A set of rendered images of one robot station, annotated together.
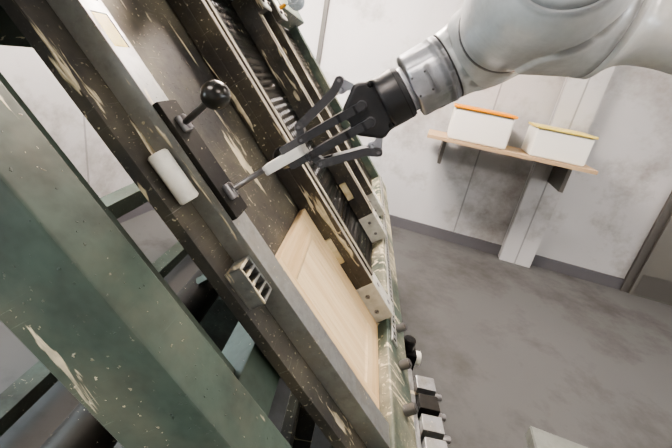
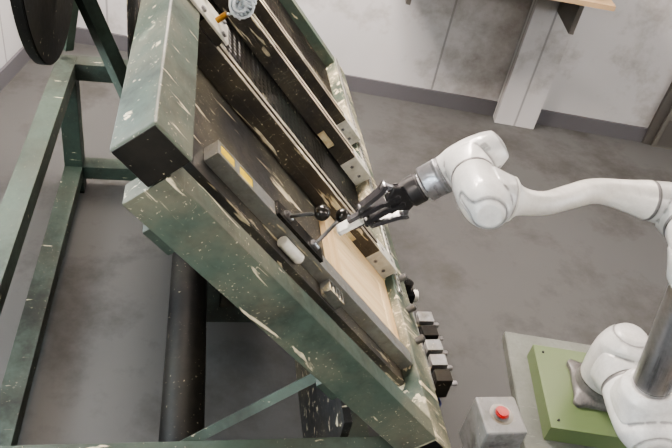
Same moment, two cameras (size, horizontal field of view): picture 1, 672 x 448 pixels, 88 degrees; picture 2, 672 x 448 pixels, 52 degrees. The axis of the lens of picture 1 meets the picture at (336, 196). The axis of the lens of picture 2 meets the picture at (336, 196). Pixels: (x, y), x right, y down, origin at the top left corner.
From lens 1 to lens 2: 1.30 m
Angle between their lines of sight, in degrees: 23
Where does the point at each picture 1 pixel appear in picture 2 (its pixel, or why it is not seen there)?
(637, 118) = not seen: outside the picture
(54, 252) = (312, 320)
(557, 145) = not seen: outside the picture
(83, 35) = (237, 187)
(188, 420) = (352, 366)
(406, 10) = not seen: outside the picture
